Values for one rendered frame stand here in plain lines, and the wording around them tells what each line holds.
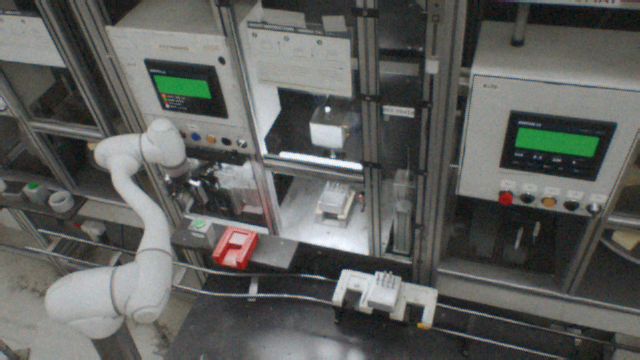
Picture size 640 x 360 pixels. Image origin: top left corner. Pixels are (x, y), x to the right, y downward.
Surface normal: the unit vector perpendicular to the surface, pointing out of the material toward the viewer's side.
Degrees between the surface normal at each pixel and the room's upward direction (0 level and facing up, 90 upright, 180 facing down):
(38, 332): 0
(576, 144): 90
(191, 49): 90
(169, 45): 90
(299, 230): 0
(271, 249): 0
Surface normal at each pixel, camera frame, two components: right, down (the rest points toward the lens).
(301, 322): -0.10, -0.70
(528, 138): -0.32, 0.70
